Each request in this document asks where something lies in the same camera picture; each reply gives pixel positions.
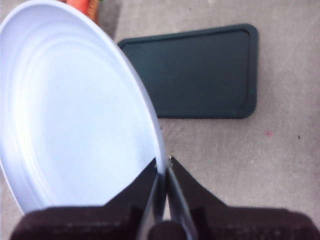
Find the dark green rectangular tray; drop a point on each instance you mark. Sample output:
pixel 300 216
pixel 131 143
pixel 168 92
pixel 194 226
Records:
pixel 200 75

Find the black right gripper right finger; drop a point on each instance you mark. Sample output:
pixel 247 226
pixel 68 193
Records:
pixel 237 225

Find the light blue round plate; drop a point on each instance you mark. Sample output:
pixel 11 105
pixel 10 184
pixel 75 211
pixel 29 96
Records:
pixel 75 112

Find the brown wicker basket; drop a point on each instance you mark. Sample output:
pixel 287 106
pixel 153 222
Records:
pixel 93 8

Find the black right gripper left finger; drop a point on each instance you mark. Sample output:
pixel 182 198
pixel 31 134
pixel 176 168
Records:
pixel 87 223

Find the orange carrot with green leaves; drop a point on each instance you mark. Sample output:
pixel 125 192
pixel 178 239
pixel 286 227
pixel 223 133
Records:
pixel 78 3

